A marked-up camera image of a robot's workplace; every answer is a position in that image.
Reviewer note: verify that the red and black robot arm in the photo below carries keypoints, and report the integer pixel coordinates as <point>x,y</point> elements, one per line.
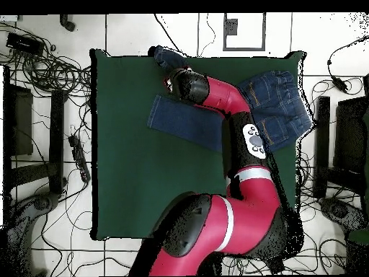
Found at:
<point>245,216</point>

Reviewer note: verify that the grey square frame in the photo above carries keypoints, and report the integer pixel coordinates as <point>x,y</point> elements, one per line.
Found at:
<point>244,49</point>

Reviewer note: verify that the small black curved object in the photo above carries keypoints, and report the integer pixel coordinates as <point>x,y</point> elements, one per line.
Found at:
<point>68,25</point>

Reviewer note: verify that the black stand bar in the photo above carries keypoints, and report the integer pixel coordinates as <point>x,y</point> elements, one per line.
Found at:
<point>56,138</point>
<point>322,138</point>

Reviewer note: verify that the dark green table cloth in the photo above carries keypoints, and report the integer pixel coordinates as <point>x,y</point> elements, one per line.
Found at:
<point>129,187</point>

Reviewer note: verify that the dark green fabric piece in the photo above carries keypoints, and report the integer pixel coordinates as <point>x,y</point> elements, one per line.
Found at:
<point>359,236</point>

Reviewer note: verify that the small dark grey square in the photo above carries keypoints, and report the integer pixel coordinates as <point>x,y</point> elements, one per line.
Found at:
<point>231,27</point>

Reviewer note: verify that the dark grey stand foot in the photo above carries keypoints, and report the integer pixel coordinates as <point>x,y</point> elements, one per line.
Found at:
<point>41,203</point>
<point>337,209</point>

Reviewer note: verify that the black power strip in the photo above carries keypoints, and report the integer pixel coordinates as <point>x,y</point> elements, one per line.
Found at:
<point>79,157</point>

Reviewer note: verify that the black power adapter box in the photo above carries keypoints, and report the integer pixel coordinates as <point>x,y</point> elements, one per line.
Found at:
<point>24,43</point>

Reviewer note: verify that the blue denim jeans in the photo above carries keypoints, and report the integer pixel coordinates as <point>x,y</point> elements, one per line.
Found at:
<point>187,121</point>

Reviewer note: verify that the black bar device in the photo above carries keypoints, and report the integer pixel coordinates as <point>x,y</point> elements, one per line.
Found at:
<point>275,265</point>

